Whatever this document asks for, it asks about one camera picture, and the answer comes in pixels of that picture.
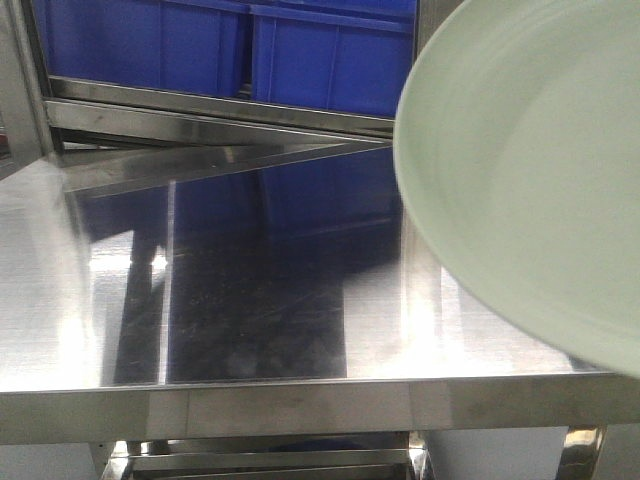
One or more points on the blue plastic bin upper right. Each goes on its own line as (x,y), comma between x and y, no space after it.
(352,59)

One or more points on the blue plastic bin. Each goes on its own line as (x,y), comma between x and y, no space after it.
(352,59)
(187,46)

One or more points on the blue plastic bin upper left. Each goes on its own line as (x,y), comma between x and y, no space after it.
(187,46)

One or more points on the green plate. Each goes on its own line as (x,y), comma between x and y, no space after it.
(516,150)

